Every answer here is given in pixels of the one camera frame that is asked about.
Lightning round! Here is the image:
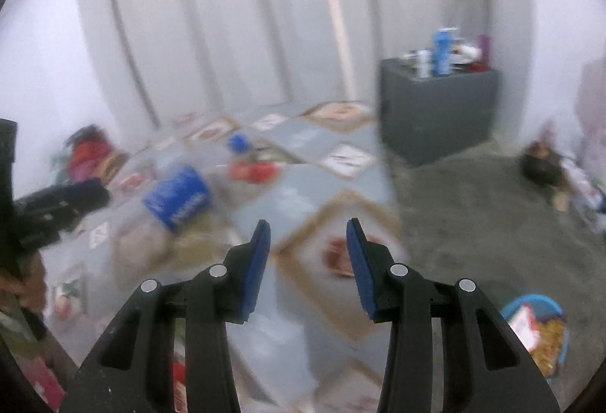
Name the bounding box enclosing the red patterned bag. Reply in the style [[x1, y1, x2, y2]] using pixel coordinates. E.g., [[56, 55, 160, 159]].
[[52, 124, 128, 187]]

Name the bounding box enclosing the grey cabinet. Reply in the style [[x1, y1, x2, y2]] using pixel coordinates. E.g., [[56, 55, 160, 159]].
[[379, 56, 500, 168]]

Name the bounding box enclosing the fruit print tablecloth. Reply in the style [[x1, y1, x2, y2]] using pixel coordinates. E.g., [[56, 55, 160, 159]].
[[42, 101, 403, 413]]

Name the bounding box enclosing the purple yellow snack bag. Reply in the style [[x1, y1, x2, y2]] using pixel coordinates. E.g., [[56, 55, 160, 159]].
[[530, 318, 564, 378]]

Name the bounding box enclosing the blue plastic bottle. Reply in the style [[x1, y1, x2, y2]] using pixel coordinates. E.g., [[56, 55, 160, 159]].
[[433, 29, 458, 77]]

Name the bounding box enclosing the dark bag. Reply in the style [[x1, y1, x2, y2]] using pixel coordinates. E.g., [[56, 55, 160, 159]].
[[520, 141, 564, 187]]

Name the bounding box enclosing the floral cloth pile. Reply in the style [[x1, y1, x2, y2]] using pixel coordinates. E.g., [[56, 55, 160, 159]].
[[549, 120, 606, 234]]

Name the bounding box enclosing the blue mesh bin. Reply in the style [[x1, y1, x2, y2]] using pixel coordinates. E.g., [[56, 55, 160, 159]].
[[499, 294, 568, 385]]

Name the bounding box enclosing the clear bottle with blue label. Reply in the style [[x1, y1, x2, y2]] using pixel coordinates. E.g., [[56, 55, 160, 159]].
[[116, 134, 249, 267]]

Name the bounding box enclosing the pink white board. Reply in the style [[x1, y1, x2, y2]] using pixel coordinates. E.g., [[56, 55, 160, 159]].
[[575, 58, 606, 158]]

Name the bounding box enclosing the pink floral box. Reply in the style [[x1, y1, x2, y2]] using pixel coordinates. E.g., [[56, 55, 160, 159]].
[[21, 358, 67, 409]]

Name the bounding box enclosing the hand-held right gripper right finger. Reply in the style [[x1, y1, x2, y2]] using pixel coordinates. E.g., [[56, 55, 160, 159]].
[[345, 218, 560, 413]]

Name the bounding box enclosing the person's left forearm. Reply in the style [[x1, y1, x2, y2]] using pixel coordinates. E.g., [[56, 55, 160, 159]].
[[0, 252, 53, 348]]

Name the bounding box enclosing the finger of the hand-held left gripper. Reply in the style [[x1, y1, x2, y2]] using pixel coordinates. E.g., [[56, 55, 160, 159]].
[[14, 179, 111, 231]]

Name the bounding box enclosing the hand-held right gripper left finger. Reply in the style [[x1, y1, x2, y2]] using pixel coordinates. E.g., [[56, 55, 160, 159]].
[[61, 219, 273, 413]]

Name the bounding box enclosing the white curtain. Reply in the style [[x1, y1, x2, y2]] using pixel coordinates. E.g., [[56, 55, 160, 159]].
[[73, 0, 540, 144]]

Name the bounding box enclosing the red snack packet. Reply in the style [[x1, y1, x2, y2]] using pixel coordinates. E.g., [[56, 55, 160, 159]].
[[230, 160, 276, 184]]

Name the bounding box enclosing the red white carton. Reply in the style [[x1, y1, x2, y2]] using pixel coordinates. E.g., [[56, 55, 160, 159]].
[[506, 305, 540, 352]]

